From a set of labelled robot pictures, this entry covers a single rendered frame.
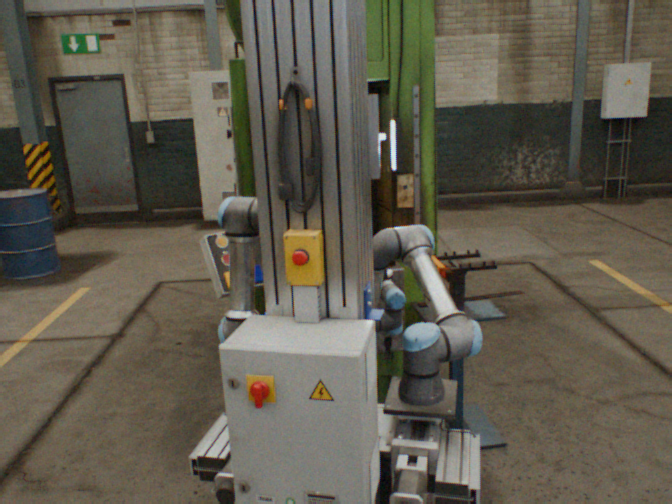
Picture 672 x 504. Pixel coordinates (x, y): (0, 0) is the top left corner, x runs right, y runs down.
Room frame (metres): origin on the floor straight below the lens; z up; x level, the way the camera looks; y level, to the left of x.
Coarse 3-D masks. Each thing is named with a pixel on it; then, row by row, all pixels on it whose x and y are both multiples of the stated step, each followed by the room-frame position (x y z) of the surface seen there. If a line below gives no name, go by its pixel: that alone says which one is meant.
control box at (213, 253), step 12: (204, 240) 2.53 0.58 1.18; (216, 240) 2.53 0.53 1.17; (228, 240) 2.56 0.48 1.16; (204, 252) 2.54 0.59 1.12; (216, 252) 2.50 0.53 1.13; (228, 252) 2.53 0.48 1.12; (216, 264) 2.47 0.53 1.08; (228, 264) 2.50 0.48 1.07; (216, 276) 2.45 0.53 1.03; (216, 288) 2.46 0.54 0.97; (228, 288) 2.44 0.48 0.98
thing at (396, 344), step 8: (400, 272) 2.80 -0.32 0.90; (392, 280) 2.80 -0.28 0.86; (400, 280) 2.80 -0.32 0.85; (376, 336) 2.78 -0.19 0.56; (384, 336) 2.79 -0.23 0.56; (392, 336) 2.79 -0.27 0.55; (400, 336) 2.80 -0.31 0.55; (376, 344) 2.78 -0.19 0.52; (384, 344) 2.80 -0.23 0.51; (392, 344) 2.79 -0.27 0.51; (400, 344) 2.80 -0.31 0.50; (376, 352) 2.78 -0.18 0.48
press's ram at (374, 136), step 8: (368, 96) 2.84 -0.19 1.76; (376, 96) 2.85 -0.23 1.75; (368, 104) 2.84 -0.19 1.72; (376, 104) 2.85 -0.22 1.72; (376, 112) 2.85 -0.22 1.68; (376, 120) 2.85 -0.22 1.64; (376, 128) 2.85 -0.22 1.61; (376, 136) 2.85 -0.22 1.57; (384, 136) 3.05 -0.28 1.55; (376, 144) 2.85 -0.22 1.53; (376, 152) 2.85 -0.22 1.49; (376, 160) 2.84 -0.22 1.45; (376, 168) 2.84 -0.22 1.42; (376, 176) 2.84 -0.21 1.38
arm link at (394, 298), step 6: (384, 288) 2.26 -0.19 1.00; (390, 288) 2.23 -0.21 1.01; (396, 288) 2.22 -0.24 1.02; (384, 294) 2.23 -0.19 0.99; (390, 294) 2.18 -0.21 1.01; (396, 294) 2.18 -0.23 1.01; (402, 294) 2.18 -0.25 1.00; (384, 300) 2.23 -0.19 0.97; (390, 300) 2.17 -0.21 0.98; (396, 300) 2.18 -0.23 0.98; (402, 300) 2.18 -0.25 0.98; (384, 306) 2.23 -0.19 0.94; (390, 306) 2.18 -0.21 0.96; (396, 306) 2.18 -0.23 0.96; (402, 306) 2.18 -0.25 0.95
